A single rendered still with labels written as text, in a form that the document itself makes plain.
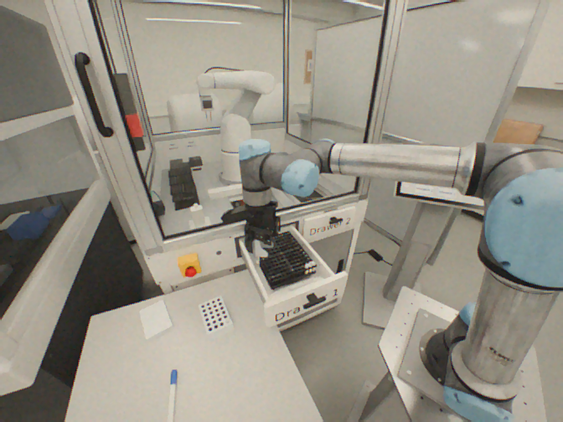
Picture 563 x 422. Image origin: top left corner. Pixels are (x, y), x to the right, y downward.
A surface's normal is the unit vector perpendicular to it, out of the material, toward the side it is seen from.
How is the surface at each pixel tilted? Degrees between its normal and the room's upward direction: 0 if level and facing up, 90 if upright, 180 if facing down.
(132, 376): 0
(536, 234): 86
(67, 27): 90
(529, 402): 0
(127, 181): 90
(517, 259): 86
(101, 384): 0
